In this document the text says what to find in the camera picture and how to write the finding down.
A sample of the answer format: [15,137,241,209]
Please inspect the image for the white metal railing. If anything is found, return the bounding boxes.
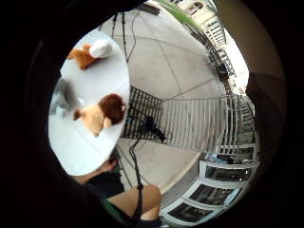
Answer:
[121,85,258,156]

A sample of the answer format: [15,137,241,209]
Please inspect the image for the white framed glass doors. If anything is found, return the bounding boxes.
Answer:
[159,159,261,228]

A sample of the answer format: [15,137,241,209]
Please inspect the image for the white building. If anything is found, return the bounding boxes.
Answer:
[172,0,251,94]

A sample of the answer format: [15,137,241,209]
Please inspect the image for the the person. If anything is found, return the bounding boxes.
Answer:
[71,169,164,228]

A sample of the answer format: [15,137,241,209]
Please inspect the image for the lion plush toy brown mane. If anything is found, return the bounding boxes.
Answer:
[73,93,127,138]

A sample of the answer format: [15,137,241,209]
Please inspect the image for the black tripod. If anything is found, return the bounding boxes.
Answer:
[110,11,131,63]

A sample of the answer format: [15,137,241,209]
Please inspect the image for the orange and white plush toy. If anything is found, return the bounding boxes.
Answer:
[66,39,114,70]

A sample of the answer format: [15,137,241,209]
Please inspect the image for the grey plush toy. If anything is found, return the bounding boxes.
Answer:
[48,77,78,119]

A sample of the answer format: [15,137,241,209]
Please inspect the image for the black camera on stand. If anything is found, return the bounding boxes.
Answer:
[139,115,167,143]

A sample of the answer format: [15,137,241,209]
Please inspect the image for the thin black cable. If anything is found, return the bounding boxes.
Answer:
[126,11,141,63]

